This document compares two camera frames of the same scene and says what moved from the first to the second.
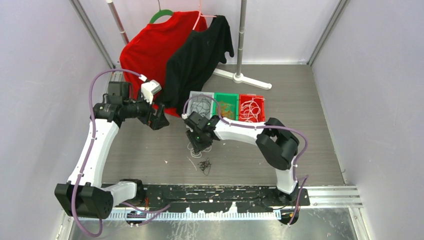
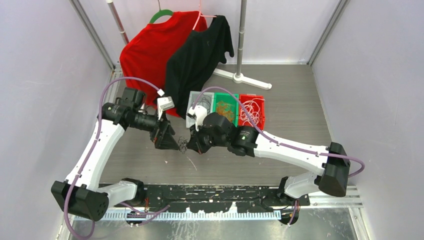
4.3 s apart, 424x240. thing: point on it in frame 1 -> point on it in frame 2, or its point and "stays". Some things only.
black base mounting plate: x=208 y=198 stays
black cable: x=205 y=166 -> x=182 y=144
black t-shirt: x=195 y=60 stays
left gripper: x=159 y=120 -> x=162 y=136
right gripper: x=198 y=146 stays
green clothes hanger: x=160 y=13 stays
